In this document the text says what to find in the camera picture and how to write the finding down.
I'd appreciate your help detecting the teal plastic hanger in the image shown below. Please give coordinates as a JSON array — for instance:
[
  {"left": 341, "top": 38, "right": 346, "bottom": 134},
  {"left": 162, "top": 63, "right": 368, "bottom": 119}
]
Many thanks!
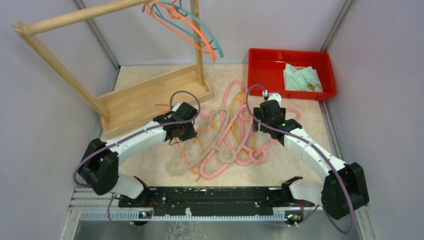
[{"left": 150, "top": 0, "right": 225, "bottom": 59}]

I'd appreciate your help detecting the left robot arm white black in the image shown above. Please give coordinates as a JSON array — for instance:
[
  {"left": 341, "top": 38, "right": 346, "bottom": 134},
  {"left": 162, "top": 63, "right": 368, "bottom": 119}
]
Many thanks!
[{"left": 77, "top": 101, "right": 199, "bottom": 207}]

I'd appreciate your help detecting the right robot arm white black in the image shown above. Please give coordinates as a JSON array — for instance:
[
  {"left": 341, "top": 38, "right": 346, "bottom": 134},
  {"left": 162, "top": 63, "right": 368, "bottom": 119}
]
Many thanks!
[{"left": 252, "top": 99, "right": 370, "bottom": 220}]

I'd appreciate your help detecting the pink plastic hanger back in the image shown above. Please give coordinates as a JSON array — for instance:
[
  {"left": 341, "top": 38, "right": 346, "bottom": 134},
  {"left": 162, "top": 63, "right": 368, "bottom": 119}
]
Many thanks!
[{"left": 199, "top": 80, "right": 246, "bottom": 119}]

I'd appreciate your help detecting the pink plastic hanger front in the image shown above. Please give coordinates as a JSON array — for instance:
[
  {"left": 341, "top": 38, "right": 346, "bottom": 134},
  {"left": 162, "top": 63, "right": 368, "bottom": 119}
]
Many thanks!
[{"left": 200, "top": 104, "right": 253, "bottom": 179}]

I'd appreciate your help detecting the yellow thin hanger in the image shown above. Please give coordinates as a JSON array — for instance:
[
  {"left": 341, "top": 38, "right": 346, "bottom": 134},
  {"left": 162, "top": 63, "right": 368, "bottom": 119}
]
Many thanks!
[{"left": 209, "top": 90, "right": 257, "bottom": 153}]

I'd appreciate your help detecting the folded mint cloth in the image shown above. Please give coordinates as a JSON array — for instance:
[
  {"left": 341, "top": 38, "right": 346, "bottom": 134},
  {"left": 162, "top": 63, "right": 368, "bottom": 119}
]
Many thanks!
[{"left": 283, "top": 63, "right": 324, "bottom": 93}]

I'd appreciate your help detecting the wooden hanger rack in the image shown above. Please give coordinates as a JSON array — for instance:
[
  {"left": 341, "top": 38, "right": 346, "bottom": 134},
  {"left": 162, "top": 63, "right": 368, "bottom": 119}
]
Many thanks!
[{"left": 12, "top": 0, "right": 223, "bottom": 137}]

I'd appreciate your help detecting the red plastic bin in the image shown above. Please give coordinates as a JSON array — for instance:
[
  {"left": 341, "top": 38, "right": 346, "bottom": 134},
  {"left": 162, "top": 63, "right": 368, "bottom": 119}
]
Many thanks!
[{"left": 247, "top": 48, "right": 337, "bottom": 101}]

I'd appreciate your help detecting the beige plastic hanger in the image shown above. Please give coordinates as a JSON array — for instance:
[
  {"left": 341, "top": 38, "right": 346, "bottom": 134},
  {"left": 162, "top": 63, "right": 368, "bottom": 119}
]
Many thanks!
[{"left": 165, "top": 107, "right": 232, "bottom": 175}]

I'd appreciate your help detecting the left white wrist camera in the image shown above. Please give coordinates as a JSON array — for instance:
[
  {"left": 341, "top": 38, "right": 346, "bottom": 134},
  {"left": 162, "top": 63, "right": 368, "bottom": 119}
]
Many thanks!
[{"left": 171, "top": 101, "right": 185, "bottom": 115}]

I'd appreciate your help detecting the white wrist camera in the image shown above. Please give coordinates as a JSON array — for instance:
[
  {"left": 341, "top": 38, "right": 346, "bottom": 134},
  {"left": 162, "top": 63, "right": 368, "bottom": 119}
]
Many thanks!
[
  {"left": 171, "top": 101, "right": 185, "bottom": 115},
  {"left": 262, "top": 90, "right": 282, "bottom": 106}
]

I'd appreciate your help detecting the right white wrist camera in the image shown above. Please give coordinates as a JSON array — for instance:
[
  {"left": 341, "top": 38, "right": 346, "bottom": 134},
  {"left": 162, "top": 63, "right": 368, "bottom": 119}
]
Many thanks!
[{"left": 262, "top": 90, "right": 282, "bottom": 106}]

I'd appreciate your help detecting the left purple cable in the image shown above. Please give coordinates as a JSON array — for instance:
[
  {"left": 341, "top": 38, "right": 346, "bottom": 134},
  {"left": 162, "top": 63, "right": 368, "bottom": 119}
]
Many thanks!
[{"left": 72, "top": 90, "right": 202, "bottom": 229}]

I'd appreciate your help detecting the purple cable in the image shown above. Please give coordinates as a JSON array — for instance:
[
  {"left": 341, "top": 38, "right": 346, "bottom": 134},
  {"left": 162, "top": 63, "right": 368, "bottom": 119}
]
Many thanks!
[
  {"left": 245, "top": 84, "right": 358, "bottom": 235},
  {"left": 72, "top": 90, "right": 202, "bottom": 229}
]

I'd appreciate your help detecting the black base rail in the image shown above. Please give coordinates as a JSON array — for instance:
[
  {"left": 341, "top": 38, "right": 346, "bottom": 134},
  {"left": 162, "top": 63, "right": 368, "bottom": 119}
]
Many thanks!
[{"left": 118, "top": 186, "right": 313, "bottom": 217}]

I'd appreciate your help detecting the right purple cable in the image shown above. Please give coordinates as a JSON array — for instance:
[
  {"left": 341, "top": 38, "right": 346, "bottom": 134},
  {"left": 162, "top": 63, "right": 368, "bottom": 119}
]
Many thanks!
[{"left": 245, "top": 84, "right": 358, "bottom": 235}]

